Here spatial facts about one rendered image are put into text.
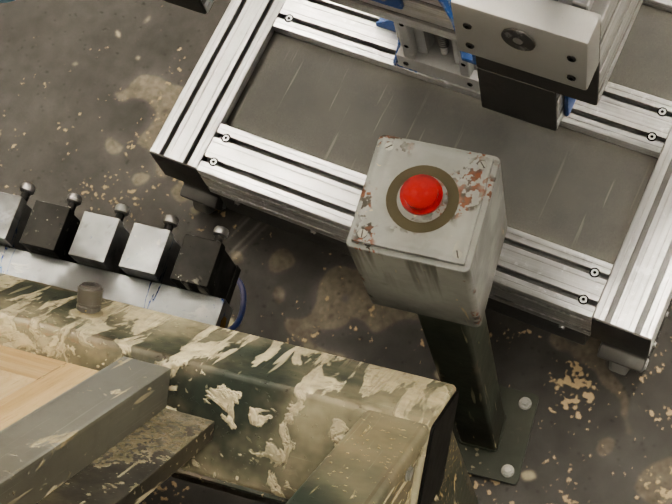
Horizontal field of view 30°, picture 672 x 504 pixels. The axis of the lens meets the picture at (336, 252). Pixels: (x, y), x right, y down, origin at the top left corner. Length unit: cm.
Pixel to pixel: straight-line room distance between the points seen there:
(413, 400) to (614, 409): 92
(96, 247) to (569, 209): 81
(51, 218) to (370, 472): 59
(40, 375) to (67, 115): 128
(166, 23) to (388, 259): 137
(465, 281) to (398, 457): 20
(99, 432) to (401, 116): 107
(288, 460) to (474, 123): 95
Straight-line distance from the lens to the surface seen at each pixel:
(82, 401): 109
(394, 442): 107
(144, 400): 115
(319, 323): 213
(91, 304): 127
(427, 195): 115
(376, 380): 120
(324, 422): 115
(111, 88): 243
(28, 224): 146
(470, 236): 115
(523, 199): 194
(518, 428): 204
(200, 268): 137
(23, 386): 117
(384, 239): 115
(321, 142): 202
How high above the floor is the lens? 199
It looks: 67 degrees down
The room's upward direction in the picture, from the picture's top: 25 degrees counter-clockwise
